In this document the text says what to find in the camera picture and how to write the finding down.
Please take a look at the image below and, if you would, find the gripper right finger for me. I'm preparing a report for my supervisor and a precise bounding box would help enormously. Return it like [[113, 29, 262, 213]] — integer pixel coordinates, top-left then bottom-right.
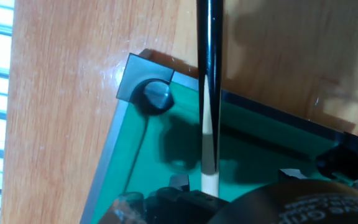
[[278, 167, 358, 197]]

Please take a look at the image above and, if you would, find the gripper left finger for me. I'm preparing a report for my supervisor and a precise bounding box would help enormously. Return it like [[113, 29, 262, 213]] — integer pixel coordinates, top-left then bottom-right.
[[98, 174, 229, 224]]

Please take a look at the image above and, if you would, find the wooden pool cue black butt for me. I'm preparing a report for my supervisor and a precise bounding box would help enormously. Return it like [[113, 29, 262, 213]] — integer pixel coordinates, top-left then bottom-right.
[[196, 0, 225, 198]]

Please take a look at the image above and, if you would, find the mini pool table green felt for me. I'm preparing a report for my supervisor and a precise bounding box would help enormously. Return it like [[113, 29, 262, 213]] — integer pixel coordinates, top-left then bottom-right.
[[79, 48, 358, 224]]

